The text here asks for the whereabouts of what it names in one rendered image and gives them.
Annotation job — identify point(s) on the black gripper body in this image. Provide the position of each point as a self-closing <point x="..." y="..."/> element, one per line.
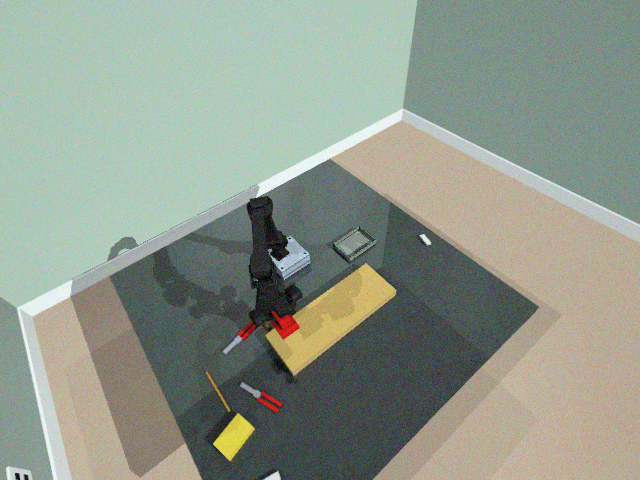
<point x="260" y="318"/>

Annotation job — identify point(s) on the yellow rectangular block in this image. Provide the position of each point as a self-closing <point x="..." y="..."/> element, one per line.
<point x="234" y="436"/>

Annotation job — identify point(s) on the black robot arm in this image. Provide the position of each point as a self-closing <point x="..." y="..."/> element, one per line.
<point x="266" y="236"/>

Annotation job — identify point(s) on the tan panel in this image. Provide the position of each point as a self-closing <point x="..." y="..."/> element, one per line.
<point x="331" y="316"/>

